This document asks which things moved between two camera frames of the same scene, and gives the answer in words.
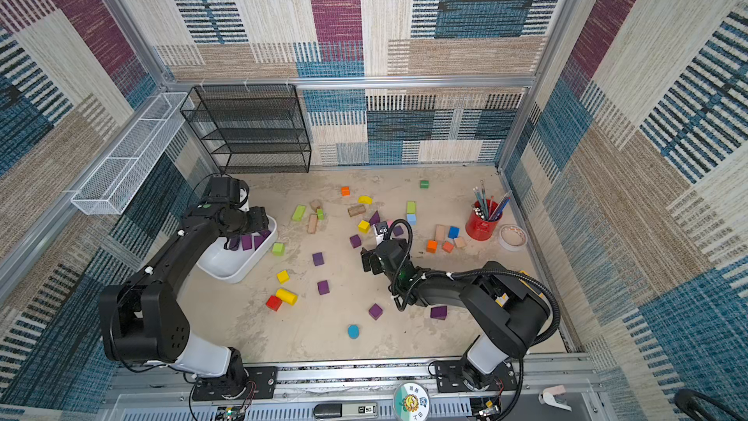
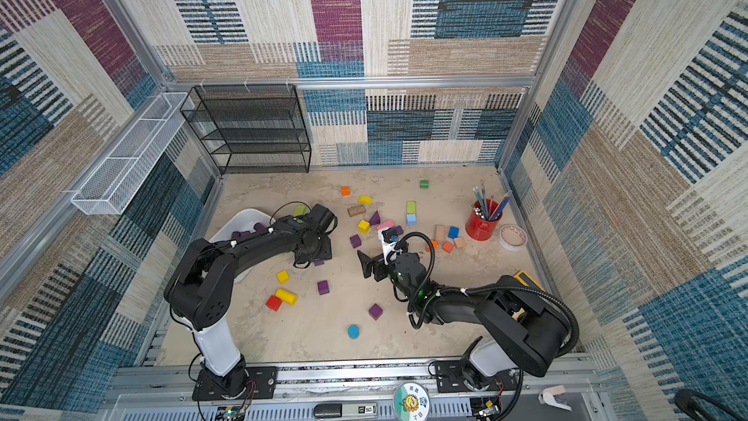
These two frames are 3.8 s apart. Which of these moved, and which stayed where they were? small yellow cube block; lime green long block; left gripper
Moved: left gripper
Stayed: lime green long block; small yellow cube block
